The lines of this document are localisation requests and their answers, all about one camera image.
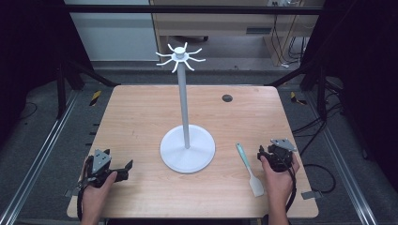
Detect yellow black striped tape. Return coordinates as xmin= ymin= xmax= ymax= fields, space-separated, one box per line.
xmin=88 ymin=89 xmax=103 ymax=108
xmin=289 ymin=91 xmax=308 ymax=106

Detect person's left hand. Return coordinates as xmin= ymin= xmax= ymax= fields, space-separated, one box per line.
xmin=81 ymin=171 xmax=118 ymax=211

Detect black horizontal frame bar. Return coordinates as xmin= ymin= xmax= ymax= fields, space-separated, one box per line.
xmin=63 ymin=4 xmax=324 ymax=16

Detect wooden background desk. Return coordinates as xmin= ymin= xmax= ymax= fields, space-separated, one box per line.
xmin=149 ymin=0 xmax=327 ymax=68

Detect black metal frame strut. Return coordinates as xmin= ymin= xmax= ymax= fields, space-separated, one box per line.
xmin=266 ymin=60 xmax=329 ymax=123
xmin=55 ymin=59 xmax=120 ymax=120

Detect person's right hand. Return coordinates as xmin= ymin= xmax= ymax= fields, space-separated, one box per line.
xmin=259 ymin=153 xmax=301 ymax=208

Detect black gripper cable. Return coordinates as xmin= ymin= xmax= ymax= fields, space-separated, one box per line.
xmin=283 ymin=157 xmax=299 ymax=214
xmin=76 ymin=155 xmax=95 ymax=221

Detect white hook stand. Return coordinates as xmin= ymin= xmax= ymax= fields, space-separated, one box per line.
xmin=155 ymin=41 xmax=217 ymax=174

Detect hanging black desk cables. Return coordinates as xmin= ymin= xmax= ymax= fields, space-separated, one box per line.
xmin=269 ymin=13 xmax=312 ymax=69

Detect teal handled white spatula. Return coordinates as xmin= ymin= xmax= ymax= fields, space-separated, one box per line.
xmin=235 ymin=142 xmax=266 ymax=198

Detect white cabinet panel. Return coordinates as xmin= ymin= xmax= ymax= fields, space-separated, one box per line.
xmin=63 ymin=0 xmax=161 ymax=63

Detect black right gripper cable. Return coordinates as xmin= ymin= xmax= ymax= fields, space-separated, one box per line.
xmin=283 ymin=157 xmax=299 ymax=214

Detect white power strip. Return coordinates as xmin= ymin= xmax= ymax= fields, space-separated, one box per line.
xmin=267 ymin=0 xmax=302 ymax=8

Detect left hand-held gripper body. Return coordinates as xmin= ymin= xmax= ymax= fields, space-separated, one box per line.
xmin=83 ymin=148 xmax=126 ymax=188

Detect grey metal table bracket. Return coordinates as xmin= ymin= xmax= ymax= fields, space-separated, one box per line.
xmin=300 ymin=189 xmax=324 ymax=201
xmin=63 ymin=187 xmax=80 ymax=199

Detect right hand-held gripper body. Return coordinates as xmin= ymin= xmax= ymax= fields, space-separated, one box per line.
xmin=265 ymin=138 xmax=299 ymax=173

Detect black floor cables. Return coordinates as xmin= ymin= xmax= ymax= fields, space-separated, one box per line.
xmin=291 ymin=79 xmax=345 ymax=195

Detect aluminium floor rail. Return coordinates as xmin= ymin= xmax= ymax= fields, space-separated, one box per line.
xmin=303 ymin=90 xmax=380 ymax=225
xmin=0 ymin=89 xmax=81 ymax=225

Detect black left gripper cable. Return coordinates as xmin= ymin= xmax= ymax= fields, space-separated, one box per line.
xmin=76 ymin=155 xmax=95 ymax=221

